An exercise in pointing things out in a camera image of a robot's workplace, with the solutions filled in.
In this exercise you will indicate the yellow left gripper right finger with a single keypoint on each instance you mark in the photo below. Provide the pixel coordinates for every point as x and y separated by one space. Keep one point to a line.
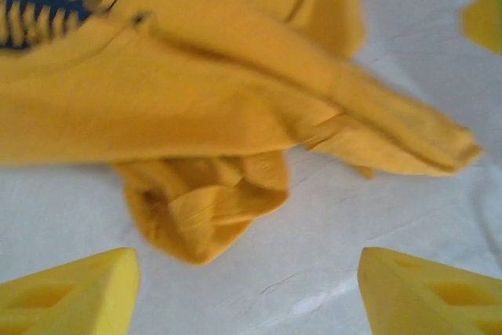
423 303

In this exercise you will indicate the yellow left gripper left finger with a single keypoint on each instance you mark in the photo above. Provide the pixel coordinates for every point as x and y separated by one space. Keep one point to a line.
78 296

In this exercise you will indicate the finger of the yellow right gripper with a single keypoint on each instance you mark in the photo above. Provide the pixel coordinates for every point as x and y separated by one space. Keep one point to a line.
486 17

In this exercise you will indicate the yellow t-shirt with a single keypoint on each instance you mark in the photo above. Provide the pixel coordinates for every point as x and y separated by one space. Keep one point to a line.
196 95

